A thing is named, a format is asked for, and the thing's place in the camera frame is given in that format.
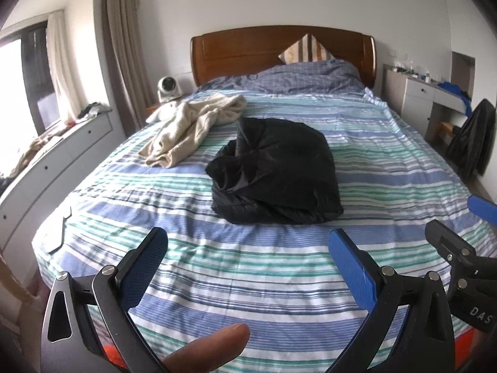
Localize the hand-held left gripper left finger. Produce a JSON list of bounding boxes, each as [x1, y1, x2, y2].
[[41, 226, 177, 373]]

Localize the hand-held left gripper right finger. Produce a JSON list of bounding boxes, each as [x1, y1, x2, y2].
[[325, 228, 456, 373]]

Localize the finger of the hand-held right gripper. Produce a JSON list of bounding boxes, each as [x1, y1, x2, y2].
[[467, 195, 497, 223], [424, 219, 486, 270]]

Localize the black puffer jacket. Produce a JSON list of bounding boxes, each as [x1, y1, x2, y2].
[[205, 117, 344, 225]]

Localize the dark and white clothes pile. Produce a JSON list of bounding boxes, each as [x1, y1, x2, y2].
[[75, 102, 113, 120]]

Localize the person's left hand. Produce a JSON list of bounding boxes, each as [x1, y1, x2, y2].
[[161, 323, 251, 373]]

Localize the black hanging coat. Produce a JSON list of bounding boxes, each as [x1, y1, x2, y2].
[[445, 98, 497, 179]]

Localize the wooden stool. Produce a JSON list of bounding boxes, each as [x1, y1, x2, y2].
[[440, 122, 467, 136]]

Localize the white paper sheet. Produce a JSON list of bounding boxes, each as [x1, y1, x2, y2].
[[41, 206, 74, 253]]

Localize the bed with striped sheet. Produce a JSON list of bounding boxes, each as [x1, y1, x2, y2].
[[33, 85, 497, 366]]

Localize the blue cloth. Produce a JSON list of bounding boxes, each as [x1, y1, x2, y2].
[[439, 81, 474, 116]]

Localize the white desk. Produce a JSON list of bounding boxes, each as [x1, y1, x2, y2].
[[382, 64, 472, 142]]

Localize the white window cabinet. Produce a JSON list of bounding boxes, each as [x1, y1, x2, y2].
[[0, 111, 129, 273]]

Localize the cluster of small bottles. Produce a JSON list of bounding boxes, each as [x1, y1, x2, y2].
[[390, 60, 433, 83]]

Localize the beige garment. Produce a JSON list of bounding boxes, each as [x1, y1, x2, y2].
[[138, 93, 248, 168]]

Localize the beige cloth pile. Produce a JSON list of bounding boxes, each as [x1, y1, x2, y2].
[[10, 136, 65, 179]]

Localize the white desk fan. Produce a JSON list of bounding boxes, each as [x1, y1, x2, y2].
[[157, 76, 184, 104]]

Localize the blue checked duvet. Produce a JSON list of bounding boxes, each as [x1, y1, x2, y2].
[[194, 59, 367, 96]]

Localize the window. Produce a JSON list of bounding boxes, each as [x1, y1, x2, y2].
[[0, 21, 63, 179]]

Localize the white sheer curtain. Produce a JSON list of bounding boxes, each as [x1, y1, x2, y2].
[[47, 11, 84, 123]]

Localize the brown curtain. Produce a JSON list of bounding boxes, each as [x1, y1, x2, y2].
[[102, 0, 156, 136]]

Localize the striped pillow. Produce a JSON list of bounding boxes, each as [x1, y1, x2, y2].
[[278, 33, 336, 65]]

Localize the wooden headboard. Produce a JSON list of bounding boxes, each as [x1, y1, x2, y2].
[[190, 25, 377, 90]]

